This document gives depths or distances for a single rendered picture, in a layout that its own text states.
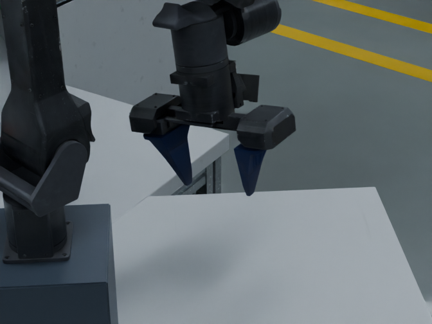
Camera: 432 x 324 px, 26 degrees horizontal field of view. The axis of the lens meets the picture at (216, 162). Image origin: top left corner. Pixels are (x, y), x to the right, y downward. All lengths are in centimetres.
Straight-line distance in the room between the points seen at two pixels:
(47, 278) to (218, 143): 68
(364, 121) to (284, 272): 228
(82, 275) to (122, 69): 167
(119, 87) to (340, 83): 142
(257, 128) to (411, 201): 209
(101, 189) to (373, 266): 42
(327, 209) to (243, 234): 14
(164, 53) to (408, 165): 99
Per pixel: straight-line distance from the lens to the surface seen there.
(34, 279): 90
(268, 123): 96
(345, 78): 382
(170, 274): 123
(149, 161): 147
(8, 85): 137
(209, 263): 125
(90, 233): 96
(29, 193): 87
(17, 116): 88
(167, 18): 97
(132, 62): 257
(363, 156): 326
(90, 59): 242
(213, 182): 158
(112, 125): 159
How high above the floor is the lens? 160
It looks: 30 degrees down
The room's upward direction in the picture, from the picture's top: straight up
